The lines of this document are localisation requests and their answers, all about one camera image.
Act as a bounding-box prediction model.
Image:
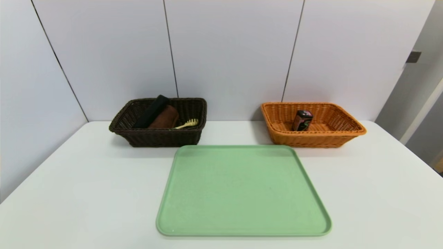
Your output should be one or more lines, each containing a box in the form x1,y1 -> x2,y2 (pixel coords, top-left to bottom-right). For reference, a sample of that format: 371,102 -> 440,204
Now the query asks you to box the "yellow pasta spoon green handle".
174,118 -> 199,130

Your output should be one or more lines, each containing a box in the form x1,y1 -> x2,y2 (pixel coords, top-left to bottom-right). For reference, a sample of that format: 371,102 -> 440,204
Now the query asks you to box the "brown towel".
148,105 -> 180,129

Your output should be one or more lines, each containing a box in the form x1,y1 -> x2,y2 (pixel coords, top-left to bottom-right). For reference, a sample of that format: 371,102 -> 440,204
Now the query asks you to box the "small black pink snack box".
292,110 -> 314,131

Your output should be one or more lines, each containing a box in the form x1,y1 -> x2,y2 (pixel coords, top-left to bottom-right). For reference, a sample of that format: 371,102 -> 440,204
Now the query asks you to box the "dark brown wicker basket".
109,98 -> 207,148

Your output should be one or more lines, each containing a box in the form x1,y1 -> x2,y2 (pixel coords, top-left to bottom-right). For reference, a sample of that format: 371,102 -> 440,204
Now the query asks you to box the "orange wicker basket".
260,102 -> 367,148

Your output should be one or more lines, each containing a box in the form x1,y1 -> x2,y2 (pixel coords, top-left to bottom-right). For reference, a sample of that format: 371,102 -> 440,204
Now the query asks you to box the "green plastic tray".
156,145 -> 333,238

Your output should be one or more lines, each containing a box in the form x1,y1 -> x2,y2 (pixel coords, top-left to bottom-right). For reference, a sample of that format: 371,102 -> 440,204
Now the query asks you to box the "white door frame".
400,78 -> 443,146

